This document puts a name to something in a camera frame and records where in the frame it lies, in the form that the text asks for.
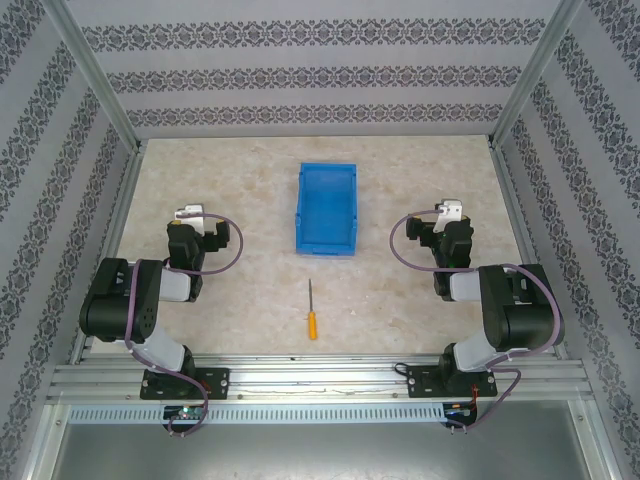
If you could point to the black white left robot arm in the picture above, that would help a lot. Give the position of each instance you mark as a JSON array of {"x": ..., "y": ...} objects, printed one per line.
[{"x": 117, "y": 305}]

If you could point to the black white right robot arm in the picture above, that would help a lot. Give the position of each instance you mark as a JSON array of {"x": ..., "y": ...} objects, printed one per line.
[{"x": 520, "y": 320}]

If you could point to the blue plastic bin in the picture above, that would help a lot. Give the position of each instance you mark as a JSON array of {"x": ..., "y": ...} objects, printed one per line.
[{"x": 325, "y": 210}]

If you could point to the left controller circuit board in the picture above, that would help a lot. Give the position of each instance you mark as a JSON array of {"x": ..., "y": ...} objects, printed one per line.
[{"x": 184, "y": 411}]

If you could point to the controller circuit board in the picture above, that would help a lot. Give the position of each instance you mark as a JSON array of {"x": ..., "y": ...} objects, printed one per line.
[
  {"x": 460, "y": 411},
  {"x": 184, "y": 411}
]

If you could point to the right controller circuit board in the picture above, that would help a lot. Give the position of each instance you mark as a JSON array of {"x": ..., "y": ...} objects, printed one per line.
[{"x": 460, "y": 411}]

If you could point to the grey metal panel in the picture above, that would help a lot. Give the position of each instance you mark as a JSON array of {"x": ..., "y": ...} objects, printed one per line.
[{"x": 310, "y": 452}]

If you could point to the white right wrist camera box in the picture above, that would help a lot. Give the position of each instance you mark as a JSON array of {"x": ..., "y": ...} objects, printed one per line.
[{"x": 450, "y": 209}]

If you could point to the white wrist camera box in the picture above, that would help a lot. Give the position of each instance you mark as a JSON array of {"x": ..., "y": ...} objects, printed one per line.
[
  {"x": 189, "y": 211},
  {"x": 450, "y": 209}
]

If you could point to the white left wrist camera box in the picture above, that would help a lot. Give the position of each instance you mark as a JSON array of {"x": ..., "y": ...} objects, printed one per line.
[{"x": 189, "y": 211}]

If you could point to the aluminium table side rail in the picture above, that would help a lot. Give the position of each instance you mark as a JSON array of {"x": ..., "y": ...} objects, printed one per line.
[
  {"x": 107, "y": 250},
  {"x": 530, "y": 250}
]

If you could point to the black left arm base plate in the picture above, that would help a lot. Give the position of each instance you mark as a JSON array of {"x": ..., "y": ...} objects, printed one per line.
[{"x": 215, "y": 382}]

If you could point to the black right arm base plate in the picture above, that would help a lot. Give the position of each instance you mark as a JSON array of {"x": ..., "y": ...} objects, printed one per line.
[{"x": 422, "y": 382}]

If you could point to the aluminium mounting rail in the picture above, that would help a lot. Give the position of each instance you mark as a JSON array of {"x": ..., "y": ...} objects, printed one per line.
[{"x": 320, "y": 377}]

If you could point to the aluminium frame post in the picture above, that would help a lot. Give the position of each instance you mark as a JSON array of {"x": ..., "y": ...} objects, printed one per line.
[
  {"x": 90, "y": 70},
  {"x": 537, "y": 70}
]

